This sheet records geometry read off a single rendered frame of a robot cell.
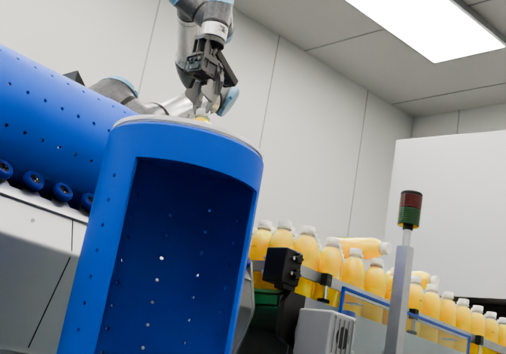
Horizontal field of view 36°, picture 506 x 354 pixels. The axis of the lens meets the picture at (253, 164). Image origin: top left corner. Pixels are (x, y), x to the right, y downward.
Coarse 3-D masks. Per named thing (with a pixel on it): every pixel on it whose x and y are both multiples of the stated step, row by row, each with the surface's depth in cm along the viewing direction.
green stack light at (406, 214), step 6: (402, 210) 222; (408, 210) 220; (414, 210) 220; (420, 210) 222; (402, 216) 221; (408, 216) 220; (414, 216) 220; (420, 216) 222; (402, 222) 220; (408, 222) 219; (414, 222) 220; (414, 228) 224
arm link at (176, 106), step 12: (192, 84) 262; (204, 84) 256; (180, 96) 245; (204, 96) 251; (228, 96) 258; (132, 108) 226; (144, 108) 227; (156, 108) 230; (168, 108) 236; (180, 108) 240; (192, 108) 245; (216, 108) 257; (228, 108) 264
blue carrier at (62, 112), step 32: (0, 64) 152; (32, 64) 161; (0, 96) 150; (32, 96) 155; (64, 96) 162; (96, 96) 173; (0, 128) 151; (32, 128) 155; (64, 128) 161; (96, 128) 167; (32, 160) 158; (64, 160) 162; (96, 160) 167
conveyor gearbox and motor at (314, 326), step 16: (304, 320) 197; (320, 320) 194; (336, 320) 192; (352, 320) 198; (304, 336) 195; (320, 336) 192; (336, 336) 193; (352, 336) 197; (304, 352) 194; (320, 352) 191; (336, 352) 192
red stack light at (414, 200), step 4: (400, 196) 225; (404, 196) 223; (408, 196) 222; (412, 196) 222; (416, 196) 222; (420, 196) 222; (400, 200) 224; (404, 200) 222; (408, 200) 221; (412, 200) 221; (416, 200) 221; (420, 200) 222; (400, 204) 223; (404, 204) 222; (408, 204) 221; (412, 204) 221; (416, 204) 221; (420, 204) 222; (420, 208) 222
